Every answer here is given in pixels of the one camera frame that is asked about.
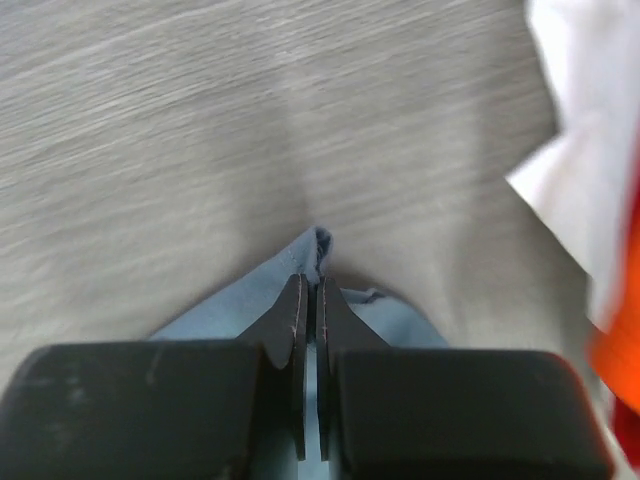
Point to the white folded t shirt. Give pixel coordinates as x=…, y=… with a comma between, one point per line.
x=580, y=183

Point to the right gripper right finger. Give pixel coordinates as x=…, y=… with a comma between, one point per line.
x=337, y=328

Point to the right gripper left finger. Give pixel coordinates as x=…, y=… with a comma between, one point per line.
x=282, y=333

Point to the blue-grey t shirt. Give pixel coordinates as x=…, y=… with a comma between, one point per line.
x=230, y=311

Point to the orange folded t shirt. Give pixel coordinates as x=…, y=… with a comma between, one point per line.
x=615, y=354

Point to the pink folded t shirt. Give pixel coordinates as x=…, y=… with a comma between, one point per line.
x=625, y=426

